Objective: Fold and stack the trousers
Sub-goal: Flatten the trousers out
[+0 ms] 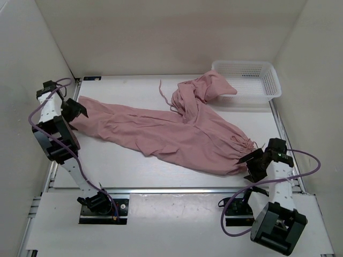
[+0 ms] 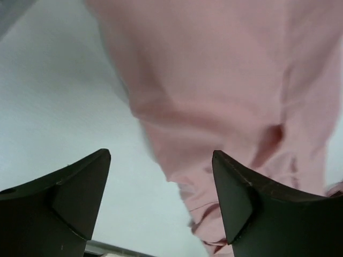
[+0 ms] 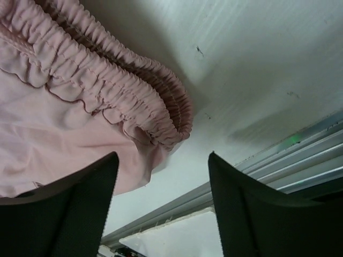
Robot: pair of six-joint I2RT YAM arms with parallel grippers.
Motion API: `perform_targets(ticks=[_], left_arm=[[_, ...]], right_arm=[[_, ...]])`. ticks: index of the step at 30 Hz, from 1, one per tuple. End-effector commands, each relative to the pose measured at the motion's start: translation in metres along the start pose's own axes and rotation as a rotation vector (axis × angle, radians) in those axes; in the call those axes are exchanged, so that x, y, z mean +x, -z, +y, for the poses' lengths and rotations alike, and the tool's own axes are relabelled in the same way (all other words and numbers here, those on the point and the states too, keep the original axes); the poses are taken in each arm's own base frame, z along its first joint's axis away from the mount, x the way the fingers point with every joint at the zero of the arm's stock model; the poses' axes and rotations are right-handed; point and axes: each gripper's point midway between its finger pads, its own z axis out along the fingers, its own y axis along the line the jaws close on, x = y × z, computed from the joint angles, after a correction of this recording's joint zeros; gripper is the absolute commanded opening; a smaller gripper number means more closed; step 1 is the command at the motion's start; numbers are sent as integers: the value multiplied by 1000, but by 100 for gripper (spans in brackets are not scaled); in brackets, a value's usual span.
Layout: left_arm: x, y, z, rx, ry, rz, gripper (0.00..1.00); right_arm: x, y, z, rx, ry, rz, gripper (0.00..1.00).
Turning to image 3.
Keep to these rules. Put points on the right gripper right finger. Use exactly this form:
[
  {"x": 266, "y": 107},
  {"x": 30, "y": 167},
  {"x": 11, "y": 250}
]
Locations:
[{"x": 256, "y": 220}]

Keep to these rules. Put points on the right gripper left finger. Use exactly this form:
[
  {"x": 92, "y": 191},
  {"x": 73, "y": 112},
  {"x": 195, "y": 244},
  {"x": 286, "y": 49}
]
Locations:
[{"x": 64, "y": 218}]

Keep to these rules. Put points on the pink trousers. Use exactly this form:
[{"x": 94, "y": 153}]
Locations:
[{"x": 71, "y": 93}]

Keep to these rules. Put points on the aluminium frame rail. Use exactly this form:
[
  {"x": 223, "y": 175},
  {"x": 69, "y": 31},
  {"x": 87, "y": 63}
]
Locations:
[{"x": 307, "y": 164}]

